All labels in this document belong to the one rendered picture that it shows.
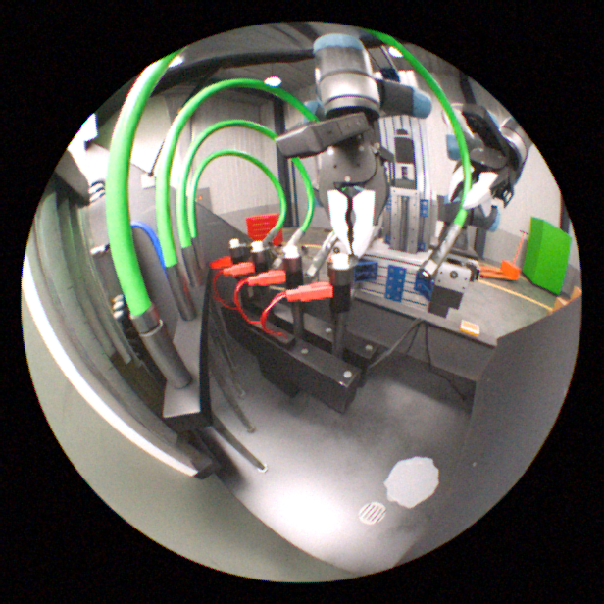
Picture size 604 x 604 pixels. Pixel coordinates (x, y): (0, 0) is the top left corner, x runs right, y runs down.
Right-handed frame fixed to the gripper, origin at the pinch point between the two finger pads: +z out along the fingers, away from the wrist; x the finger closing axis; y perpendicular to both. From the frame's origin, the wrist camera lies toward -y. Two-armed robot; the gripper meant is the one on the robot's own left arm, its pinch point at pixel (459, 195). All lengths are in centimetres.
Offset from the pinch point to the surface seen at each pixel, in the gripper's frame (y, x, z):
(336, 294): -4.2, -1.1, 22.9
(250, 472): -2, -18, 51
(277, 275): -8.1, 5.8, 27.7
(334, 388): 2.6, -8.1, 31.9
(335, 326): -0.6, -1.8, 26.4
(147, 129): -47, 28, 22
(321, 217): 304, 656, 34
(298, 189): 197, 748, 9
